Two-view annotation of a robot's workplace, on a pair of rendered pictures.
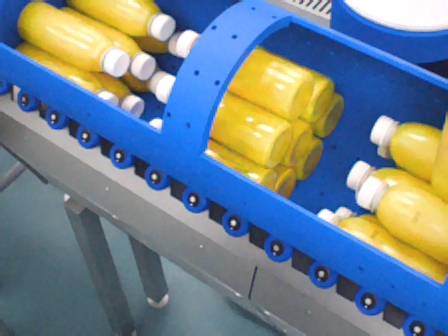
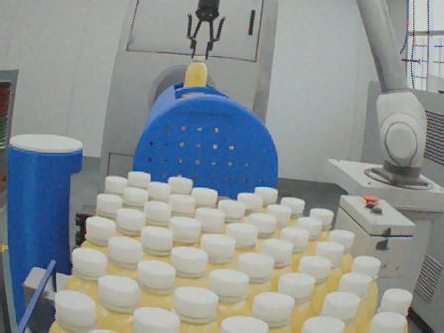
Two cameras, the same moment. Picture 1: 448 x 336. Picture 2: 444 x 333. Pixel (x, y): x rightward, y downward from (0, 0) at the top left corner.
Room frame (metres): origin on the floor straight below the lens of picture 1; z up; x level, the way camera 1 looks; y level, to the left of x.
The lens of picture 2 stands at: (1.81, 1.05, 1.29)
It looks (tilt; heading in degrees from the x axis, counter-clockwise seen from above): 10 degrees down; 222
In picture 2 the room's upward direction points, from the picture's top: 8 degrees clockwise
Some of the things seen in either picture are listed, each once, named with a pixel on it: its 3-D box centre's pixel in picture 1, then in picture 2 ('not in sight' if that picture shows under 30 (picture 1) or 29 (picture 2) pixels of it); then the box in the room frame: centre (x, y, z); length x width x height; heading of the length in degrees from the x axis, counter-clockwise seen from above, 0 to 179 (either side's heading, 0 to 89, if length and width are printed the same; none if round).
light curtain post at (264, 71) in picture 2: not in sight; (251, 169); (-0.19, -0.59, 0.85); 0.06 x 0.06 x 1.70; 49
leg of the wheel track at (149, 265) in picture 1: (142, 239); not in sight; (1.05, 0.22, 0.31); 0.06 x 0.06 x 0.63; 49
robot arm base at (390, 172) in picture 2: not in sight; (398, 169); (0.21, 0.38, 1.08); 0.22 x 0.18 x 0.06; 57
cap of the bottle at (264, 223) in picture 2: not in sight; (262, 222); (1.20, 0.58, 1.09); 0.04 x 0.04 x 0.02
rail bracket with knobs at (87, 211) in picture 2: not in sight; (98, 235); (1.22, 0.21, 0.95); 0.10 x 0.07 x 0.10; 139
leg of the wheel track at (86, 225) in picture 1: (105, 278); not in sight; (0.95, 0.31, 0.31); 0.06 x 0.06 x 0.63; 49
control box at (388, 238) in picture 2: not in sight; (372, 235); (0.96, 0.66, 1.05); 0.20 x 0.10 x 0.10; 49
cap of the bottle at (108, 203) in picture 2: not in sight; (109, 202); (1.36, 0.44, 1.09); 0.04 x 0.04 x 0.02
